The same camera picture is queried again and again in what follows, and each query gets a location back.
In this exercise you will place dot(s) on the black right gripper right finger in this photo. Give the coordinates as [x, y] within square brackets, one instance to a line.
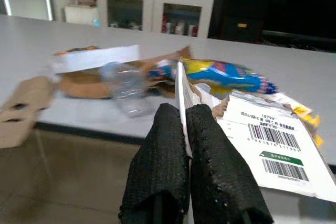
[218, 171]

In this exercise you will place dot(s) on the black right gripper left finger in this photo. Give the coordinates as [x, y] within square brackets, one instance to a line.
[160, 161]

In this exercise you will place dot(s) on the white mailer bag with barcode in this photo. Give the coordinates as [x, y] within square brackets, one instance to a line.
[265, 119]

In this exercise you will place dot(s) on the clear plastic bottle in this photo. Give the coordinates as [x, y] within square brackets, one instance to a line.
[126, 87]

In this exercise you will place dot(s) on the blue white wrapper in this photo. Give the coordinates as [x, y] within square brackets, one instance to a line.
[162, 73]

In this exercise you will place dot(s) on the blue yellow snack bag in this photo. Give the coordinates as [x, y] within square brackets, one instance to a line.
[223, 75]

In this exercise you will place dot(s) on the brown paper bag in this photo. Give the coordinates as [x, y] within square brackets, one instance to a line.
[84, 87]

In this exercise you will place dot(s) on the yellow wrapper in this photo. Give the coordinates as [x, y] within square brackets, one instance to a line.
[312, 122]

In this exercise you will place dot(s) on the white flat box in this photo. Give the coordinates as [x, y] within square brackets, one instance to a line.
[92, 60]

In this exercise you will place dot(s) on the white table black legs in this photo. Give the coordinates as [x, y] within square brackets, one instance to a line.
[262, 51]

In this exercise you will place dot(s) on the brown cardboard cup carrier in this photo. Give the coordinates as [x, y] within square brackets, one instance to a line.
[21, 103]

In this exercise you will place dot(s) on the white glass door cabinet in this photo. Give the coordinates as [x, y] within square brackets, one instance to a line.
[155, 6]

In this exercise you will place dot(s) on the white storage box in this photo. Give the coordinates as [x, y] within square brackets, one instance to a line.
[80, 14]

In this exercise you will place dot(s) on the black cabinet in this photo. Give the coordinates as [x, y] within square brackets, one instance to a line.
[288, 3]

